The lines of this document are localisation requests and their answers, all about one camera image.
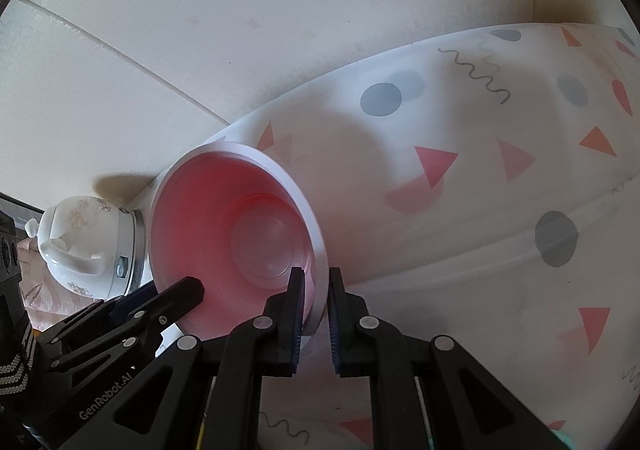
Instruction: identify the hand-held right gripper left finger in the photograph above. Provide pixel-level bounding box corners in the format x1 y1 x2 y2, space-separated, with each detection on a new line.
65 267 307 450

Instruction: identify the person's left forearm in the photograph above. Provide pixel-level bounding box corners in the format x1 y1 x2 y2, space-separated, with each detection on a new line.
0 324 38 393

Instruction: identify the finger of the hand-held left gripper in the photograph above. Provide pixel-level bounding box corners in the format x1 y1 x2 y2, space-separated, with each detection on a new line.
50 276 206 372
36 281 162 348

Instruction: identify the white ceramic electric kettle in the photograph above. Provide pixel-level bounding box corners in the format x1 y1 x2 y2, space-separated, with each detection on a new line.
37 196 151 301

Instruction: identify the red plastic bowl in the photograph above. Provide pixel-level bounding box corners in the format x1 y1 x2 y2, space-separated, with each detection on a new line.
149 140 331 337

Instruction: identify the white patterned tablecloth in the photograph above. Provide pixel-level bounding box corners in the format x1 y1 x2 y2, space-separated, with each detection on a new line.
150 22 640 450

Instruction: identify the pink cloth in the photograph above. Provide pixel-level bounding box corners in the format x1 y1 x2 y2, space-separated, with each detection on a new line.
17 237 101 331

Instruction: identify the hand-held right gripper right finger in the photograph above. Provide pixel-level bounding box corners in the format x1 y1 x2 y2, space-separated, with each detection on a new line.
327 267 561 450

